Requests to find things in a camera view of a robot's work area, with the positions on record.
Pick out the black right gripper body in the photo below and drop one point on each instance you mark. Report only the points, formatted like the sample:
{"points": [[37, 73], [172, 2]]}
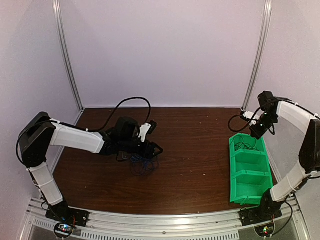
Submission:
{"points": [[268, 119]]}

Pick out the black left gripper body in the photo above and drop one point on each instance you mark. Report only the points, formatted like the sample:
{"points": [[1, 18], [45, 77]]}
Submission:
{"points": [[126, 146]]}

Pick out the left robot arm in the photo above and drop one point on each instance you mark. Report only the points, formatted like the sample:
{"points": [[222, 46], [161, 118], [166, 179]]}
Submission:
{"points": [[43, 132]]}

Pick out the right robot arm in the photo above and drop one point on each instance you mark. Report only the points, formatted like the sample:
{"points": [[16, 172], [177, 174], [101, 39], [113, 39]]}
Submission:
{"points": [[271, 109]]}

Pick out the green three-compartment bin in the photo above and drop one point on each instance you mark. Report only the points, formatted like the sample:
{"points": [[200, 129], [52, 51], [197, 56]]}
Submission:
{"points": [[250, 172]]}

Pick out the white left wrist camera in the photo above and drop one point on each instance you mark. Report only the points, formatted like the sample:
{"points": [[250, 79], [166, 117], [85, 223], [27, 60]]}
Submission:
{"points": [[143, 131]]}

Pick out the right aluminium corner post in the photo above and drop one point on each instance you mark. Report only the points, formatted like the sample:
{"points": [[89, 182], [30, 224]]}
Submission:
{"points": [[263, 36]]}

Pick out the aluminium corner post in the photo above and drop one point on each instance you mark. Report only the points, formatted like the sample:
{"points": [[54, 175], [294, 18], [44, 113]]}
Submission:
{"points": [[263, 36], [65, 53]]}

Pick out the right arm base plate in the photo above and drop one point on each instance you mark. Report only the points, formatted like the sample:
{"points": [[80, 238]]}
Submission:
{"points": [[262, 218]]}

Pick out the front aluminium rail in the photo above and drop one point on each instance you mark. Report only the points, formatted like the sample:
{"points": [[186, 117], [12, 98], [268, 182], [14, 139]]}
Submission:
{"points": [[101, 225]]}

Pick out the left aluminium corner post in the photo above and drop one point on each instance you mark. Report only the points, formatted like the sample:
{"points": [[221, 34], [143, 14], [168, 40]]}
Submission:
{"points": [[65, 53]]}

